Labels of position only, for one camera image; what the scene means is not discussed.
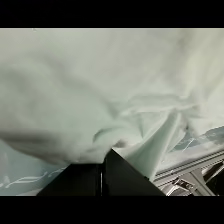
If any silver frame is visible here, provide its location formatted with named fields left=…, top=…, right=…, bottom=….
left=152, top=147, right=224, bottom=197

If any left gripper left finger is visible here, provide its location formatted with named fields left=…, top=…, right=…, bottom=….
left=35, top=162, right=103, bottom=197

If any pale green shirt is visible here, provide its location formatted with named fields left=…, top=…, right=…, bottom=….
left=0, top=28, right=224, bottom=183

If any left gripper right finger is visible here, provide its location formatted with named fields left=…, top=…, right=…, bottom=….
left=101, top=148, right=167, bottom=197

